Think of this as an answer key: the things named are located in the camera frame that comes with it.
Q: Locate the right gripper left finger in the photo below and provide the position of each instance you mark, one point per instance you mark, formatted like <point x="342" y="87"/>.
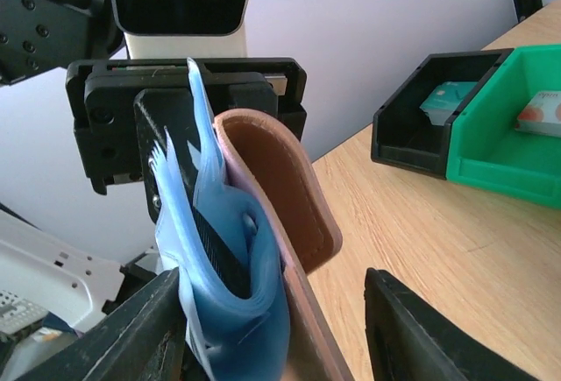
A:
<point x="143" y="339"/>

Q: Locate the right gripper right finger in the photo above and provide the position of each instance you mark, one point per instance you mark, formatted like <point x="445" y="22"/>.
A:
<point x="409" y="340"/>

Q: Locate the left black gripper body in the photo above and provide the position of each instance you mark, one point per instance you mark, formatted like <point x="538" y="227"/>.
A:
<point x="101" y="94"/>

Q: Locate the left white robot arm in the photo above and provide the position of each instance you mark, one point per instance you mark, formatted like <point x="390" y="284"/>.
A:
<point x="55" y="250"/>

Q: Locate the teal card stack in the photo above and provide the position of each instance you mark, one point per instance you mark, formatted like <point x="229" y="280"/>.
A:
<point x="445" y="99"/>

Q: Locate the red patterned card stack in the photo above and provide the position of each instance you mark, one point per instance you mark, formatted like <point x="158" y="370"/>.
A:
<point x="541" y="116"/>

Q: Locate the white plastic basket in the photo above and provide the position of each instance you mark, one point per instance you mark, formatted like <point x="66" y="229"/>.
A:
<point x="15" y="315"/>

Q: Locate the black bin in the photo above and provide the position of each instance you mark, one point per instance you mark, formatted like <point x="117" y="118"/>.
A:
<point x="412" y="129"/>

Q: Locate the green bin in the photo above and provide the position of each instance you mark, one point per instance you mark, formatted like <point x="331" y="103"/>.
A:
<point x="488" y="152"/>

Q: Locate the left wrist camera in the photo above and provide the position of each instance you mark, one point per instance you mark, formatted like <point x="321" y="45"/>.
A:
<point x="177" y="29"/>

